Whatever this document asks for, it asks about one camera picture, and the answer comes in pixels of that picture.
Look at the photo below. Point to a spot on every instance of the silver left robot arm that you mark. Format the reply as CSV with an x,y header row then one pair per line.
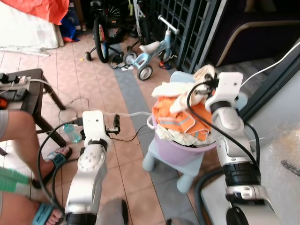
x,y
89,178

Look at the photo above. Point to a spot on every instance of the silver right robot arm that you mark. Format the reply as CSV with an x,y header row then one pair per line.
x,y
234,150

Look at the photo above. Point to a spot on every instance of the bubble wrapped washing machine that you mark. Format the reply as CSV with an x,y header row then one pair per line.
x,y
281,187

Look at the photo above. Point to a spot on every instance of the beige cloth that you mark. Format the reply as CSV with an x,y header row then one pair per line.
x,y
204,72

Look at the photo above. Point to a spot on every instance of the clear plastic bottle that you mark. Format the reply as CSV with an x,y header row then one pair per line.
x,y
71,133

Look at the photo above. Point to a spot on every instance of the orange striped garment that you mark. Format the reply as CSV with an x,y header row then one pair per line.
x,y
176,117

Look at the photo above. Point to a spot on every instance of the black blue sandal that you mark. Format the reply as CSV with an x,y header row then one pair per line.
x,y
58,157
44,213

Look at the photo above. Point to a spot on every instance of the black metal gate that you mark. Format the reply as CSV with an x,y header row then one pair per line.
x,y
197,28

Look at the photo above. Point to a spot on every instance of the cream patterned cloth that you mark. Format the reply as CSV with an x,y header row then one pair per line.
x,y
180,139

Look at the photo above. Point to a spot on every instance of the black shoes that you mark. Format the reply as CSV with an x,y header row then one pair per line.
x,y
116,61

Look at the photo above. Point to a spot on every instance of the light blue balance bike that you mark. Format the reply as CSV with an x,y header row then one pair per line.
x,y
157,49

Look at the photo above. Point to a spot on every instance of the purple plastic basin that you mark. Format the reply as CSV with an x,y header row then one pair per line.
x,y
180,154

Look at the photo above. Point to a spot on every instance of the grey robot left leg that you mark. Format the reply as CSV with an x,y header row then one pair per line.
x,y
110,213

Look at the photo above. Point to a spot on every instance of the black children's bicycle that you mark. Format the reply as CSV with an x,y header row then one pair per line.
x,y
101,40

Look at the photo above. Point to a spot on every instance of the dark purple sofa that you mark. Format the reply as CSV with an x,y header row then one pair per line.
x,y
262,18

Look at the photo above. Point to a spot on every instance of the dark wooden table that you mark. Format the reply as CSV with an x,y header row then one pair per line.
x,y
33,93

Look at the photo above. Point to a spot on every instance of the light blue plastic stool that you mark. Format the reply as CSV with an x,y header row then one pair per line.
x,y
186,180

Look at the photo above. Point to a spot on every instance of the person's bare leg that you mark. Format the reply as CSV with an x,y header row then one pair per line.
x,y
21,136
18,211

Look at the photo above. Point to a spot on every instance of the white green bicycle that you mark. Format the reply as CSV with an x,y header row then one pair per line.
x,y
139,21

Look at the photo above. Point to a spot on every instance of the black device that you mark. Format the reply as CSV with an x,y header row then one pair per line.
x,y
13,94

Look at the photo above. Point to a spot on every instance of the blue bag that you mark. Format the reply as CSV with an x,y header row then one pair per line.
x,y
69,29

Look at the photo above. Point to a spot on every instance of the white power strip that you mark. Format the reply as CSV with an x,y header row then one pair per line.
x,y
14,82

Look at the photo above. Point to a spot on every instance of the green white striped cloth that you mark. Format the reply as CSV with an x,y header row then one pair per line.
x,y
14,180

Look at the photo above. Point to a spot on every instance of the white sheet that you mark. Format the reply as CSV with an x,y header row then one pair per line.
x,y
23,33

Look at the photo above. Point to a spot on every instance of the orange red sheet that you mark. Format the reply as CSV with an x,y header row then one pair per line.
x,y
37,8

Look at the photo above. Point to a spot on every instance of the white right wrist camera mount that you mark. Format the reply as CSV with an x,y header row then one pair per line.
x,y
227,89

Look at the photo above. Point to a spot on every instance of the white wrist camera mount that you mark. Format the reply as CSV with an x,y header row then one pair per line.
x,y
227,89
93,124

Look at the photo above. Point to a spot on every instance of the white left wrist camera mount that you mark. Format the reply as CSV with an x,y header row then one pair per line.
x,y
93,124

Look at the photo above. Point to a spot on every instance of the dark door frame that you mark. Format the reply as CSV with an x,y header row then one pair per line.
x,y
272,89

